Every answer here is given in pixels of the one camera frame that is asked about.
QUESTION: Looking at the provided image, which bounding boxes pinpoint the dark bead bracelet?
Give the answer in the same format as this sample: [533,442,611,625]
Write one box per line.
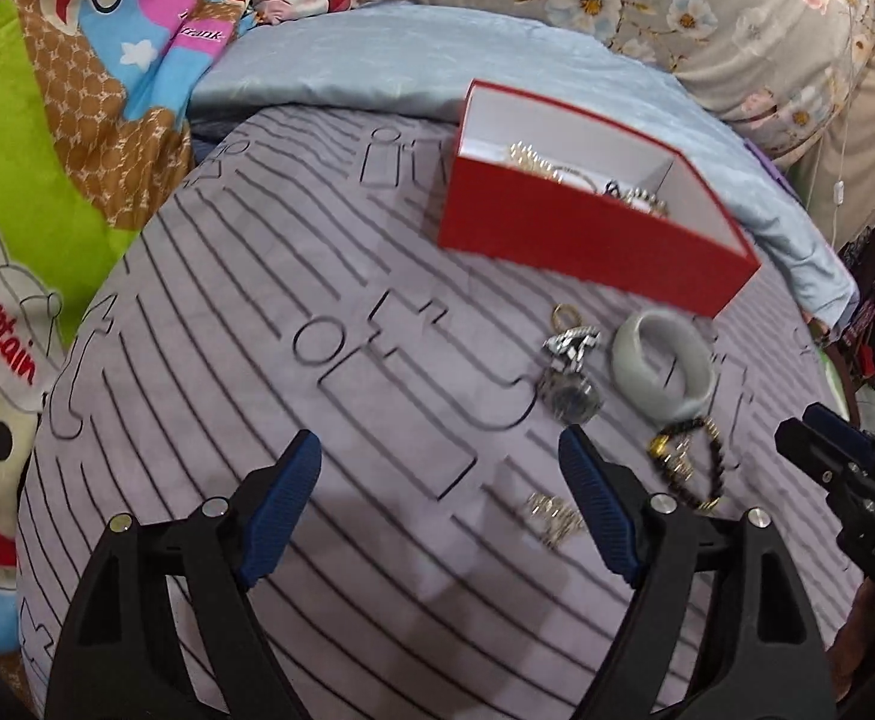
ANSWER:
[645,414,729,515]

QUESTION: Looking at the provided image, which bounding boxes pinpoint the pale green jade bangle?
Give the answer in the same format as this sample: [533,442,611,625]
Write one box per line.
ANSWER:
[609,307,717,424]

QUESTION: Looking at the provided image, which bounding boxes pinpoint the gold chain charm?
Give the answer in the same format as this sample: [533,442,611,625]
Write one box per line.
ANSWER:
[527,493,587,550]

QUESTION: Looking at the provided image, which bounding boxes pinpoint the silver wrist watch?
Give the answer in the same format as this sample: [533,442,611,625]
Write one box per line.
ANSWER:
[536,325,602,426]

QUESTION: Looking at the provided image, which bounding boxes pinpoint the pearl and crystal bracelet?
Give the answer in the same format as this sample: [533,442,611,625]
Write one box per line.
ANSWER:
[619,185,670,220]

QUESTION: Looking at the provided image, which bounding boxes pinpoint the red jewelry box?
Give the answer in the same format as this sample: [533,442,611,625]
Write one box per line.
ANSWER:
[437,80,759,317]

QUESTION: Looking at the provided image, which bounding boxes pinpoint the white pearl necklace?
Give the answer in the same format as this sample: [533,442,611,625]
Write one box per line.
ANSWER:
[507,140,567,182]

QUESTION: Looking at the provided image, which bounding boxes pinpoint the purple crystal bow brooch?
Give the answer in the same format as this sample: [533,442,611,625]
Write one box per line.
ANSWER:
[603,181,623,199]

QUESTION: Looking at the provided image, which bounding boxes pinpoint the gold bangle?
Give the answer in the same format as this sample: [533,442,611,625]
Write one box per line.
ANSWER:
[553,166,602,193]

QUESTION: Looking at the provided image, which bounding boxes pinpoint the right hand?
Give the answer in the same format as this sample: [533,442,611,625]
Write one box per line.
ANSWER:
[828,578,875,700]

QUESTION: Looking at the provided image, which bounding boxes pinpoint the purple cloth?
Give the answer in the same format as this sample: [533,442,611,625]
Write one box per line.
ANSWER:
[743,138,803,205]

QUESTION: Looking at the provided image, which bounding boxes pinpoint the grey striped cloth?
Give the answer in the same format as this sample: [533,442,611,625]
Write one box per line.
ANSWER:
[16,104,867,720]

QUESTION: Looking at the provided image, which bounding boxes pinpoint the grey floral blanket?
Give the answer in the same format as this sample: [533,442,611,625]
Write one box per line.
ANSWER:
[359,0,875,163]

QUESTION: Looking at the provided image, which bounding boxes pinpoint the colourful monkey cartoon bedsheet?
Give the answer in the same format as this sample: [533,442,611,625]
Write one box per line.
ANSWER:
[0,0,260,653]

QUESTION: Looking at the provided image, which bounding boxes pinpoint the light blue quilt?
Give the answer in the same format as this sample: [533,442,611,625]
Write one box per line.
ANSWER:
[187,2,860,328]

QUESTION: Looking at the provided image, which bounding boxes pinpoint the white cable with switch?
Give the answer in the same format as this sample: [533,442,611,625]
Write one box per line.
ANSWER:
[826,88,855,242]

